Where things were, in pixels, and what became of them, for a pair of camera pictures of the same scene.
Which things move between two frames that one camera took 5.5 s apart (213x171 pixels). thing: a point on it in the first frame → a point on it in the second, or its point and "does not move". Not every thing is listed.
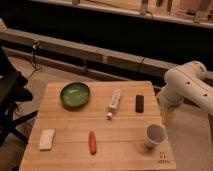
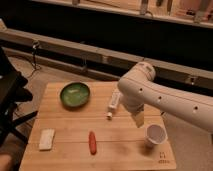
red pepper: [92, 141] does not move
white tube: [114, 100] does not move
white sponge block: [47, 136] does not move
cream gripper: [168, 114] → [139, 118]
